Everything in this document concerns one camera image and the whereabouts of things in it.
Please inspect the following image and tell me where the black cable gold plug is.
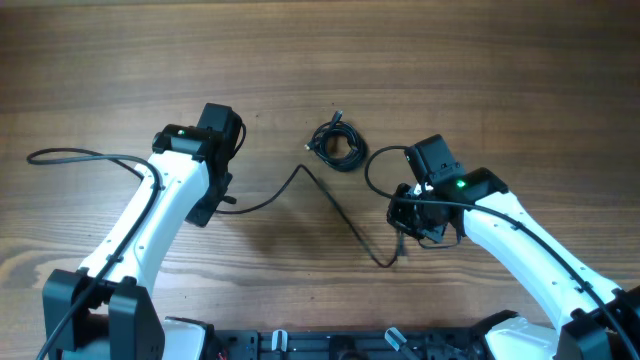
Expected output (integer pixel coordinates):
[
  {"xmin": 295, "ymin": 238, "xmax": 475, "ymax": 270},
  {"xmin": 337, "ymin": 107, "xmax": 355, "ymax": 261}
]
[{"xmin": 214, "ymin": 164, "xmax": 405, "ymax": 269}]

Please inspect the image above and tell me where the black usb cable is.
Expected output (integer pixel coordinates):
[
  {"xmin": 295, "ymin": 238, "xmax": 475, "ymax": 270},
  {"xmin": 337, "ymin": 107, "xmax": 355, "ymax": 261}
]
[{"xmin": 304, "ymin": 109, "xmax": 370, "ymax": 174}]

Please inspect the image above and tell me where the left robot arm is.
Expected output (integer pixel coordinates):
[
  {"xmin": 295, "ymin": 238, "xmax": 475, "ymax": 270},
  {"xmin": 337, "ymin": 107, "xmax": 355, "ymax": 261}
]
[{"xmin": 38, "ymin": 103, "xmax": 246, "ymax": 359}]

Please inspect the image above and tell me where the left camera cable black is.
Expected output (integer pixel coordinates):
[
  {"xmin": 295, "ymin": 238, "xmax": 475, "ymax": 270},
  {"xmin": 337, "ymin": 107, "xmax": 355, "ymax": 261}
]
[{"xmin": 1, "ymin": 145, "xmax": 139, "ymax": 359}]

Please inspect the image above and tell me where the camera cable black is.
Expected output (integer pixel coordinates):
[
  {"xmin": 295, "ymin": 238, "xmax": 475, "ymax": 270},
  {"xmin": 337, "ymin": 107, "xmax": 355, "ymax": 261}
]
[
  {"xmin": 1, "ymin": 145, "xmax": 139, "ymax": 359},
  {"xmin": 363, "ymin": 145, "xmax": 640, "ymax": 360}
]

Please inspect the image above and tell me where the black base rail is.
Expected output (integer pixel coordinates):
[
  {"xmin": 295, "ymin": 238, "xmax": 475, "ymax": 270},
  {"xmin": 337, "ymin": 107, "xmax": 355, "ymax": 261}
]
[{"xmin": 164, "ymin": 327, "xmax": 566, "ymax": 360}]

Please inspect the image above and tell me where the right camera cable black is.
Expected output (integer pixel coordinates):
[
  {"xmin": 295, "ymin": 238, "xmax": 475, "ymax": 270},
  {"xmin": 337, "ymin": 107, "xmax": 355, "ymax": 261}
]
[{"xmin": 363, "ymin": 145, "xmax": 640, "ymax": 360}]

